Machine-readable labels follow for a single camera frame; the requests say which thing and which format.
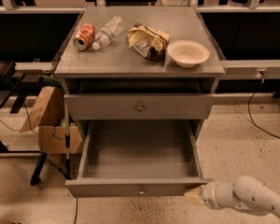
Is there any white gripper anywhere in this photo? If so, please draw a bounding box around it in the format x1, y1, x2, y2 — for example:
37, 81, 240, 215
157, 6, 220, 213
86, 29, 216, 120
184, 182, 219, 210

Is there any grey drawer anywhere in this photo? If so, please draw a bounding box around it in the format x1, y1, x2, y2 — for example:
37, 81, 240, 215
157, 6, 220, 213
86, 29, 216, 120
64, 93, 215, 119
65, 120, 207, 198

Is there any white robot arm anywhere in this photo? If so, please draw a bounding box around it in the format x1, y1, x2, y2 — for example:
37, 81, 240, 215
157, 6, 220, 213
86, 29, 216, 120
184, 176, 280, 219

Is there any grey drawer cabinet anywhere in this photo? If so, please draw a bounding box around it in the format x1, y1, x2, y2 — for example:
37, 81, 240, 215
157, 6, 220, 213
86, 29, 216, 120
54, 6, 227, 133

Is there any grey top drawer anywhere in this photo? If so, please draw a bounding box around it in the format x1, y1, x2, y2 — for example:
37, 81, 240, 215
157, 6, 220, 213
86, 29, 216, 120
64, 93, 215, 119

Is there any white and black pole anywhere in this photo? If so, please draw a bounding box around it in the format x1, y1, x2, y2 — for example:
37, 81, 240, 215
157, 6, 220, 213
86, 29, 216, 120
64, 101, 71, 180

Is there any white paper bowl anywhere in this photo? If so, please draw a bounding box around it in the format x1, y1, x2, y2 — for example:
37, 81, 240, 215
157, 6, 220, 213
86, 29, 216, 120
167, 40, 210, 68

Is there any crumpled yellow chip bag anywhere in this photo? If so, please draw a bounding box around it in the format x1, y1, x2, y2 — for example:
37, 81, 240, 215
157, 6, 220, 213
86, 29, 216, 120
127, 23, 170, 60

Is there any brown cardboard box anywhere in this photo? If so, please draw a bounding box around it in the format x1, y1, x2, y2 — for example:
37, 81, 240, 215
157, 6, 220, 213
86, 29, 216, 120
19, 86, 84, 155

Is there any clear plastic water bottle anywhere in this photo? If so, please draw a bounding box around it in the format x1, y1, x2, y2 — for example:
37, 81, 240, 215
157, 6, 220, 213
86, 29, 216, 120
92, 16, 125, 50

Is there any green object behind box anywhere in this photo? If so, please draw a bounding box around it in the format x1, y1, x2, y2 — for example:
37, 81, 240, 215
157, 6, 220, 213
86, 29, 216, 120
37, 76, 62, 88

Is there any orange soda can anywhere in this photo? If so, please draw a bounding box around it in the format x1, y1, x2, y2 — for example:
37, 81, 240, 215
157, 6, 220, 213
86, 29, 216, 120
73, 23, 95, 51

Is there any black stand left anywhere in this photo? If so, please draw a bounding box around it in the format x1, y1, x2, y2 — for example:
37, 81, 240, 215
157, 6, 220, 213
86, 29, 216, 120
0, 61, 47, 186

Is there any black floor cable right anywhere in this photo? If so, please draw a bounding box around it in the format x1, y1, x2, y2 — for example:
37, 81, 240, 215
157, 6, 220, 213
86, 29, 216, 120
246, 91, 280, 141

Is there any black floor cable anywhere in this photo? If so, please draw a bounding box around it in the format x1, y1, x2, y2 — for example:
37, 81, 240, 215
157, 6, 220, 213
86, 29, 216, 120
246, 91, 280, 141
46, 157, 79, 224

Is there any black floor cable left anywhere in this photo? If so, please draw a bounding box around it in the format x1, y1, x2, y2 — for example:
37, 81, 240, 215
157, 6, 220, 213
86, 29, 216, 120
46, 157, 79, 224

